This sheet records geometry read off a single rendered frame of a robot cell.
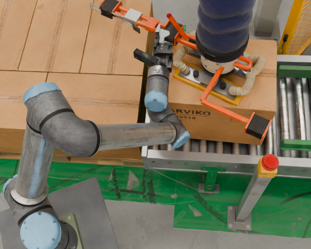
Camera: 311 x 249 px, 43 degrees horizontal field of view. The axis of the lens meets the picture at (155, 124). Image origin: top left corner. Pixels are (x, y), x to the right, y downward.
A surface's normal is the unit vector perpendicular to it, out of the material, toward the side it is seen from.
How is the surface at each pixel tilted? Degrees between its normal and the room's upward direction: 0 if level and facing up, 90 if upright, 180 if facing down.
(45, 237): 6
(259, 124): 0
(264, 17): 90
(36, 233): 6
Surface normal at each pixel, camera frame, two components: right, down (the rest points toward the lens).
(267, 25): -0.09, 0.90
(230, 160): -0.07, -0.44
